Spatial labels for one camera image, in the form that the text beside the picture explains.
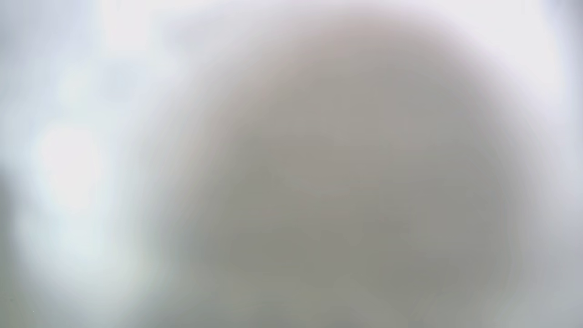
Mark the white garment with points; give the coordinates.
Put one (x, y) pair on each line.
(346, 182)

